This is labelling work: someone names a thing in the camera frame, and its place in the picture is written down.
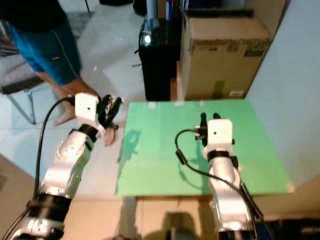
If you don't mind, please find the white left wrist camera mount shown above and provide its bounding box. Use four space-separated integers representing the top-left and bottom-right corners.
75 92 103 132

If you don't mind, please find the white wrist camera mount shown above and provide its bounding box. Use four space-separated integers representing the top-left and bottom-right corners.
206 118 235 153
75 92 103 132

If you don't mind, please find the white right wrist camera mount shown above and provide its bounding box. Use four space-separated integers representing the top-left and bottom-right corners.
206 118 235 153

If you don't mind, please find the brown cardboard box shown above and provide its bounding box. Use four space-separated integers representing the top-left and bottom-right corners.
180 11 272 100

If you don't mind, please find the green table mat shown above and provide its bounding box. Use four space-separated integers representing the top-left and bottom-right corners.
114 99 295 197

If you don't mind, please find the person in teal shorts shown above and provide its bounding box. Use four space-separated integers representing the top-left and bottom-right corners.
2 0 121 147

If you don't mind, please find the black appliance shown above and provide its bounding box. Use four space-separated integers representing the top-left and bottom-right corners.
139 19 182 101

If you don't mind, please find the grey chair with metal legs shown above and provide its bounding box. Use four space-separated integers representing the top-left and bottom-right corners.
0 35 38 126

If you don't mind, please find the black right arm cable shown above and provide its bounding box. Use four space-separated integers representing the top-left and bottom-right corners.
175 129 273 240

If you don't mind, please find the blue stick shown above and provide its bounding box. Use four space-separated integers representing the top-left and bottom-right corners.
166 0 176 21

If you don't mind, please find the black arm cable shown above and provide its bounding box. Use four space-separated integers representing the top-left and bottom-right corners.
4 96 77 240
175 129 273 240

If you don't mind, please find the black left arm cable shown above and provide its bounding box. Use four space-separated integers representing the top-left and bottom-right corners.
4 96 77 240

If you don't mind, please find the grey pole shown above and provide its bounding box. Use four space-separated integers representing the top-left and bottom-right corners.
146 0 159 31

